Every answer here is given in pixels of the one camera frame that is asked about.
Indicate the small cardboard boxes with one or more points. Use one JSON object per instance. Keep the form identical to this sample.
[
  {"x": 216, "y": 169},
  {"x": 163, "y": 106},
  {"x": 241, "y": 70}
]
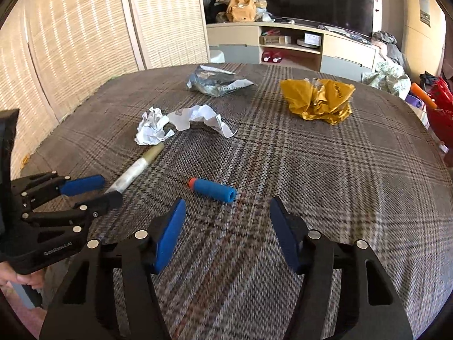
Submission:
[{"x": 276, "y": 39}]

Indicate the floral green cloth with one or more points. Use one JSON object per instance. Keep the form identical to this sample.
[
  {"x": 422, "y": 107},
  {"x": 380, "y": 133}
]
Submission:
[{"x": 387, "y": 79}]

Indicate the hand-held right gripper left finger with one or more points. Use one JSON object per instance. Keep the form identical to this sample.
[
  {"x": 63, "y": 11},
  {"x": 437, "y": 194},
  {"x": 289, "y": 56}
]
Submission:
[{"x": 170, "y": 233}]

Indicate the beige television cabinet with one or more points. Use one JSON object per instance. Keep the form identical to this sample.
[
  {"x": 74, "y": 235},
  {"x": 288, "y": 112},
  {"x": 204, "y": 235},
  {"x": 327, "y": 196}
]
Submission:
[{"x": 346, "y": 51}]

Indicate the bamboo folding screen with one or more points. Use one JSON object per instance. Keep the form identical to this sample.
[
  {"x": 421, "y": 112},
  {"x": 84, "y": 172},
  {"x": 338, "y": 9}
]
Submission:
[{"x": 78, "y": 35}]

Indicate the cream standing air conditioner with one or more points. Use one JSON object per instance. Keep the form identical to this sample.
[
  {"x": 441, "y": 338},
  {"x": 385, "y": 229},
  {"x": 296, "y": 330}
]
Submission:
[{"x": 417, "y": 49}]

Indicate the red plastic basket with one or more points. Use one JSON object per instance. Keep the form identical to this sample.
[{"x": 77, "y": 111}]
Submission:
[{"x": 442, "y": 120}]

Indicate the silver foil packet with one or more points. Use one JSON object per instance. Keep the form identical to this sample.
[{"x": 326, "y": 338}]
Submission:
[{"x": 208, "y": 83}]

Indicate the purple plastic object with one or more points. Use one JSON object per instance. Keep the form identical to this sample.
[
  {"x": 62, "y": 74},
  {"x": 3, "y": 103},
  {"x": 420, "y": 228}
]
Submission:
[{"x": 414, "y": 101}]

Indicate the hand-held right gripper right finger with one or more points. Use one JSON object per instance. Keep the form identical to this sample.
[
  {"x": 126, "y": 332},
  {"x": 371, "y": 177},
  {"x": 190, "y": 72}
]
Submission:
[{"x": 283, "y": 230}]

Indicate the yellow plush toy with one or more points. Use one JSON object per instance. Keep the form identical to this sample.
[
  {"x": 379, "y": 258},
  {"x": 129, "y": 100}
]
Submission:
[{"x": 240, "y": 9}]

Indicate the grey clothes pile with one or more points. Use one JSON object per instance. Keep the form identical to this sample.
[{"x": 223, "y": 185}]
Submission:
[{"x": 389, "y": 47}]

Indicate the dark clothes heap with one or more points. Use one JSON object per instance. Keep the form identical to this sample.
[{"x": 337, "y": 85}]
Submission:
[{"x": 428, "y": 77}]

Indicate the white paper strip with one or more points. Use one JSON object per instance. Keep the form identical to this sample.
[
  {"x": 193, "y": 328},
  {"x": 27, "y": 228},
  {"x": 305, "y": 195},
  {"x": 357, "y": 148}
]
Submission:
[{"x": 191, "y": 115}]

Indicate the orange foam tube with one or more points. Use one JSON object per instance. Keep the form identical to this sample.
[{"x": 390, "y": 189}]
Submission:
[{"x": 423, "y": 95}]

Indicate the blue foam dart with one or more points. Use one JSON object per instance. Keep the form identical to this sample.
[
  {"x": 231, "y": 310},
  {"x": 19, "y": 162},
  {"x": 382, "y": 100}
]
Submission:
[{"x": 216, "y": 189}]

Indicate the yellow wrapper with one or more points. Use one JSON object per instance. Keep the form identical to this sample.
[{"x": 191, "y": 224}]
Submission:
[{"x": 318, "y": 102}]

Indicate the pile of folded clothes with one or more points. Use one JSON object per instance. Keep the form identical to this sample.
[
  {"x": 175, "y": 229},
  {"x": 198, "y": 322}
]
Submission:
[{"x": 219, "y": 5}]

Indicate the black television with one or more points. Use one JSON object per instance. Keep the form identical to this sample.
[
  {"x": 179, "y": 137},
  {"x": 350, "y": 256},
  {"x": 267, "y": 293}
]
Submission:
[{"x": 318, "y": 0}]

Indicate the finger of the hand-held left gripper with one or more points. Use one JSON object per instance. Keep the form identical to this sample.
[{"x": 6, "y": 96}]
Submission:
[
  {"x": 85, "y": 184},
  {"x": 106, "y": 202}
]

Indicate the silver marker pen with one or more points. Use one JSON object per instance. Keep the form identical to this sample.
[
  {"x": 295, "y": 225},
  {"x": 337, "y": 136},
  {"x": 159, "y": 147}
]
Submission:
[{"x": 134, "y": 171}]

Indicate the person's left hand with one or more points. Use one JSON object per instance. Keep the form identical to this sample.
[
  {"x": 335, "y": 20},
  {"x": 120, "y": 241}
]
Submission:
[{"x": 14, "y": 278}]

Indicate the grey plaid blanket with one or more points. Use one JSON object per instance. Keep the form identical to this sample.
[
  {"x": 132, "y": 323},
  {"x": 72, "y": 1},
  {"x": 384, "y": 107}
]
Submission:
[{"x": 283, "y": 163}]

